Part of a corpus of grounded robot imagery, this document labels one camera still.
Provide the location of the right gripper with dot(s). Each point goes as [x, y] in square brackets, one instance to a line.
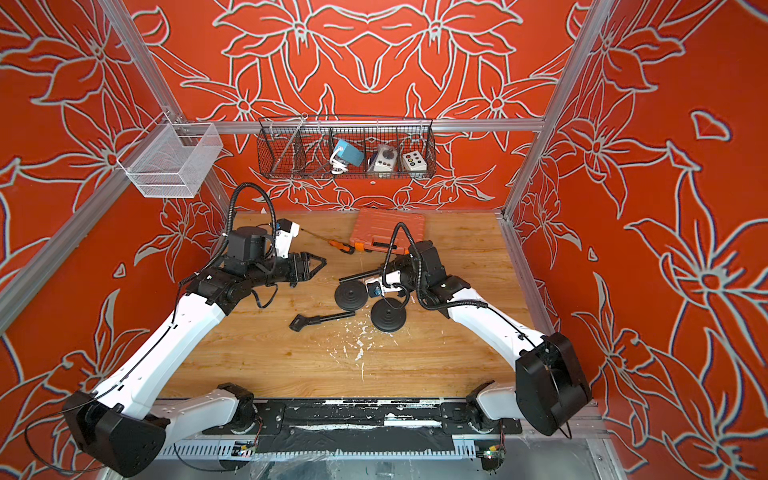
[404, 292]

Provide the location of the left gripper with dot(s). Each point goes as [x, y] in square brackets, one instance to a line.
[305, 266]

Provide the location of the black round stand base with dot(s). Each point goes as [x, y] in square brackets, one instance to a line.
[388, 315]

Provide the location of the black microphone stand pole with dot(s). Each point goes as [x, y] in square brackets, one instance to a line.
[371, 274]

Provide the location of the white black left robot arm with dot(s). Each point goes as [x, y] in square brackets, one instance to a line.
[119, 424]

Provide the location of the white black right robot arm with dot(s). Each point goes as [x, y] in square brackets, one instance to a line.
[550, 387]

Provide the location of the orange plastic tool case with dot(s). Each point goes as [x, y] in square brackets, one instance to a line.
[373, 228]

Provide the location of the blue white device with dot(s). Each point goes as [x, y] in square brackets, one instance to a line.
[344, 155]

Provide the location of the white box with dial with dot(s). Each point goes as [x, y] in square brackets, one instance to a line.
[384, 160]

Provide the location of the white box with buttons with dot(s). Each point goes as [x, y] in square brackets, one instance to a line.
[414, 164]

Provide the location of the orange black handled screwdriver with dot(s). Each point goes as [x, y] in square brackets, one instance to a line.
[336, 244]

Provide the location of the black wire wall basket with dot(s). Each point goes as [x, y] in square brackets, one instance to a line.
[299, 148]

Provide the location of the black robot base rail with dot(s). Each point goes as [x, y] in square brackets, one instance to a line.
[370, 426]

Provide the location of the clear plastic wall bin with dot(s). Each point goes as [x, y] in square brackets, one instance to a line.
[172, 162]

